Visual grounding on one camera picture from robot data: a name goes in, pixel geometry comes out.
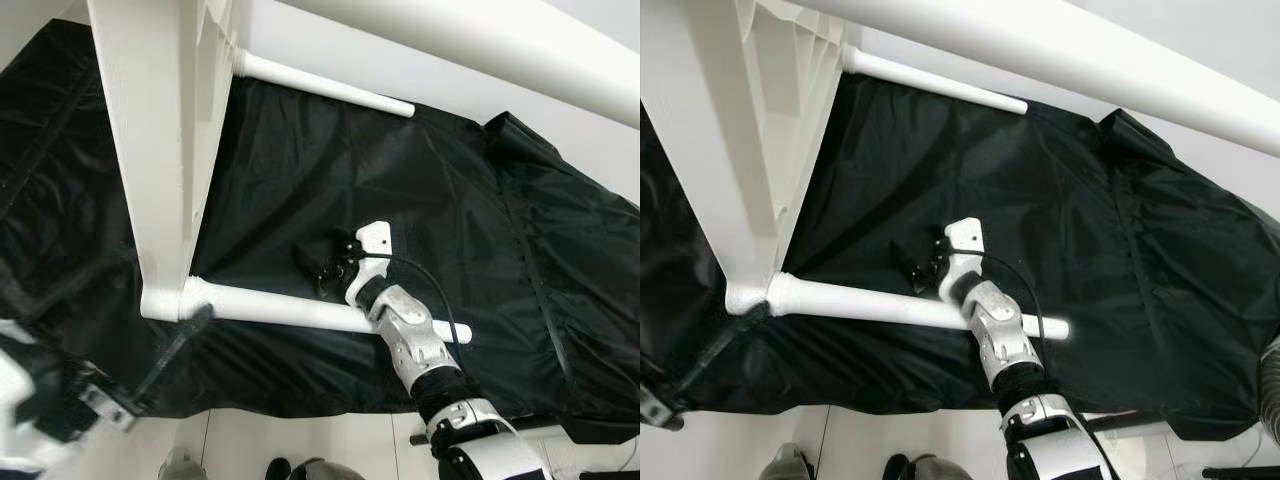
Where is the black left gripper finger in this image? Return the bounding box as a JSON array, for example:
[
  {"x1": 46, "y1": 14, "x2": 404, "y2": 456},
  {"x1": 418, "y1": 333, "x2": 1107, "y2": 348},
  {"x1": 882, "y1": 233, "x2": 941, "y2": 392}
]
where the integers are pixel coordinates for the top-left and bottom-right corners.
[
  {"x1": 133, "y1": 304, "x2": 218, "y2": 409},
  {"x1": 680, "y1": 303, "x2": 773, "y2": 403}
]

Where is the black table cloth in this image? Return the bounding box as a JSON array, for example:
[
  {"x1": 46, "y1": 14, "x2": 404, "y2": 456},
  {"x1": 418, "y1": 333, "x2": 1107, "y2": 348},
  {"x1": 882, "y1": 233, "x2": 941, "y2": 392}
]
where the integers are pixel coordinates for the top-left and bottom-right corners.
[
  {"x1": 0, "y1": 18, "x2": 641, "y2": 446},
  {"x1": 640, "y1": 70, "x2": 1280, "y2": 443}
]

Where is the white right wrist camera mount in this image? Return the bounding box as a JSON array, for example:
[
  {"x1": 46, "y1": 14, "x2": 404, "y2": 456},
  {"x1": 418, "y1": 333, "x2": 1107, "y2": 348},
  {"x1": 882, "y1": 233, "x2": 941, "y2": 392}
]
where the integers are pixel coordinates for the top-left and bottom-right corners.
[
  {"x1": 937, "y1": 216, "x2": 987, "y2": 301},
  {"x1": 344, "y1": 221, "x2": 396, "y2": 307}
]

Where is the grey right robot foot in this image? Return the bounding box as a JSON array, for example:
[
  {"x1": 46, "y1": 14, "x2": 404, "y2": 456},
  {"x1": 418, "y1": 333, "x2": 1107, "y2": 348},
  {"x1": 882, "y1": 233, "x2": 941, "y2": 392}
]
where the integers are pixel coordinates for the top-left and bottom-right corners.
[
  {"x1": 884, "y1": 452, "x2": 963, "y2": 480},
  {"x1": 264, "y1": 456, "x2": 353, "y2": 480}
]

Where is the white plastic table top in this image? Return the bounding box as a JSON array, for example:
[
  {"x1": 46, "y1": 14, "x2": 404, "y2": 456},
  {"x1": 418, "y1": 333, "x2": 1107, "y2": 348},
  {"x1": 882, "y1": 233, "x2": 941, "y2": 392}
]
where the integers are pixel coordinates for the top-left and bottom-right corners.
[
  {"x1": 85, "y1": 0, "x2": 253, "y2": 323},
  {"x1": 640, "y1": 0, "x2": 863, "y2": 317}
]

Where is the white plastic table leg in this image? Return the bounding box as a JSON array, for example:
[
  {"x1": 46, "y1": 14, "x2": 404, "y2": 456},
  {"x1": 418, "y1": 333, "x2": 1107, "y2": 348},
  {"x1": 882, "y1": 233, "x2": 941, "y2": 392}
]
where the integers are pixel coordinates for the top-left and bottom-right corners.
[
  {"x1": 843, "y1": 44, "x2": 1030, "y2": 116},
  {"x1": 800, "y1": 0, "x2": 1280, "y2": 159},
  {"x1": 766, "y1": 271, "x2": 1071, "y2": 342},
  {"x1": 233, "y1": 48, "x2": 417, "y2": 120},
  {"x1": 285, "y1": 0, "x2": 641, "y2": 129},
  {"x1": 180, "y1": 277, "x2": 473, "y2": 347}
]

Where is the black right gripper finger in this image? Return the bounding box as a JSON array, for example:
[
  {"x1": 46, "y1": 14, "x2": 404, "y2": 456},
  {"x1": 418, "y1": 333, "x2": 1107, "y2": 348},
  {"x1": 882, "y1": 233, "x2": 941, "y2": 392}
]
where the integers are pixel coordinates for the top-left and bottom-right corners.
[
  {"x1": 291, "y1": 245, "x2": 331, "y2": 291},
  {"x1": 889, "y1": 241, "x2": 925, "y2": 291}
]

